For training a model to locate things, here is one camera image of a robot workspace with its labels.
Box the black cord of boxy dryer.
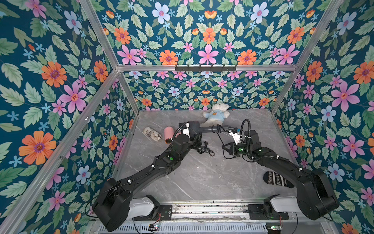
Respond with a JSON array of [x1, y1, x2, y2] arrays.
[[214, 124, 249, 160]]

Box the black boxy hair dryer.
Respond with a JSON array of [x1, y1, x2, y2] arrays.
[[180, 121, 238, 135]]

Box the pink hair dryer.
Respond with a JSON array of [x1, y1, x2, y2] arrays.
[[164, 126, 175, 144]]

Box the black cord of grey dryer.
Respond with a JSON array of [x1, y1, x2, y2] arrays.
[[196, 141, 216, 157]]

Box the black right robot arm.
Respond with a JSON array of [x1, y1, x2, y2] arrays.
[[222, 128, 339, 220]]

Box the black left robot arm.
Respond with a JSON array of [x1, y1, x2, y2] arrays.
[[92, 121, 202, 232]]

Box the white teddy bear blue shirt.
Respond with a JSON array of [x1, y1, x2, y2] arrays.
[[203, 103, 230, 126]]

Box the striped black white sock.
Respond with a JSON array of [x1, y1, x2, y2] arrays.
[[263, 171, 295, 188]]

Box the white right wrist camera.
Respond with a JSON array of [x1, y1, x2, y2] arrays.
[[229, 131, 242, 145]]

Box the aluminium front rail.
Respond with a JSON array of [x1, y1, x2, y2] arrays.
[[135, 199, 279, 223]]

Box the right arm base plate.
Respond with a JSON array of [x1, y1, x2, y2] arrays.
[[245, 204, 289, 220]]

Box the black hook rail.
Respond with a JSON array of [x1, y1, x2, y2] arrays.
[[174, 64, 237, 73]]

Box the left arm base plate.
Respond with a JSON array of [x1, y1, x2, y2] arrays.
[[152, 205, 173, 221]]

